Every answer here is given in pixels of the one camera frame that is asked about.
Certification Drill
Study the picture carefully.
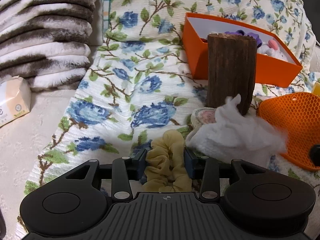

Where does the yellow packing tape roll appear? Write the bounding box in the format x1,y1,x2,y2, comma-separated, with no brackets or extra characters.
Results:
312,82,320,96

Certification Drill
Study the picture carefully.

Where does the floral blue bedspread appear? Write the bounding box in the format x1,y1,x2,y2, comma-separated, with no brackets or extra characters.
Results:
24,0,319,194

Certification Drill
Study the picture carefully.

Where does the beige tissue pack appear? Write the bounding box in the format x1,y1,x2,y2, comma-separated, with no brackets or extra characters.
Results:
0,75,31,127

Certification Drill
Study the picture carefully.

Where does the orange cardboard box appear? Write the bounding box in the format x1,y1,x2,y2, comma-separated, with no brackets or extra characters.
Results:
182,12,302,87

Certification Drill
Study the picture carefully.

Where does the brown wooden block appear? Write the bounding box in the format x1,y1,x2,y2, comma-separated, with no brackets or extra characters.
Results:
207,34,257,115

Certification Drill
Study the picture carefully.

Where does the orange silicone honeycomb mat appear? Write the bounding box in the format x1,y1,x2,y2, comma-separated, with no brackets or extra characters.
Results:
257,92,319,172

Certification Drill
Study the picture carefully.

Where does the purple fleece cloth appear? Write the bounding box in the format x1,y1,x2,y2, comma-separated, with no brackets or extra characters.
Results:
225,29,263,48

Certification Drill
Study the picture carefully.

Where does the yellow fabric scrunchie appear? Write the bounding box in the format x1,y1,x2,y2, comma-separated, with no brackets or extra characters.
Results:
143,129,192,192

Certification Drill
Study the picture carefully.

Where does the white knit cloth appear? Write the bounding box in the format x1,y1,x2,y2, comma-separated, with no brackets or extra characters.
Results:
185,94,287,168

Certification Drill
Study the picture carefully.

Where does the white plush cat toy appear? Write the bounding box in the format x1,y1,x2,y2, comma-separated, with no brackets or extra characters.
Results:
257,40,288,62

